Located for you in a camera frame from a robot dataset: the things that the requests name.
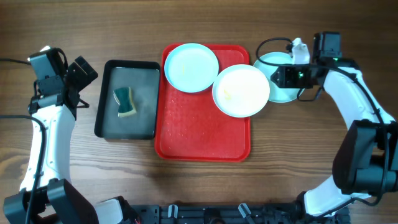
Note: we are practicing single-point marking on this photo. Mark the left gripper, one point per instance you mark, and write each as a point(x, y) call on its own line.
point(81, 76)

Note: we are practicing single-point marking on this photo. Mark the red plastic tray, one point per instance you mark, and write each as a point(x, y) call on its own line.
point(189, 126)

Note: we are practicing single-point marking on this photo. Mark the light blue plate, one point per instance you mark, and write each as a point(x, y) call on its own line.
point(191, 67)
point(277, 95)

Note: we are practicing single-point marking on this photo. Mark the green yellow sponge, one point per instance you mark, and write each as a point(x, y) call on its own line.
point(124, 99)

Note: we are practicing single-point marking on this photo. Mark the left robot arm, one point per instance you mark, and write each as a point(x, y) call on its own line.
point(46, 194)

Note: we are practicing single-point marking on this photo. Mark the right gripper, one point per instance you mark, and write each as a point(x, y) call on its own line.
point(285, 78)

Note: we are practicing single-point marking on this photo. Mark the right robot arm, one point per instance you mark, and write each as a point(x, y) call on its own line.
point(365, 166)

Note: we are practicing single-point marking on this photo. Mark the black water tray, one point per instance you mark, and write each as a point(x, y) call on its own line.
point(144, 79)

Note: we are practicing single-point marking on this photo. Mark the white round plate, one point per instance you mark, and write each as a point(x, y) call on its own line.
point(241, 91)

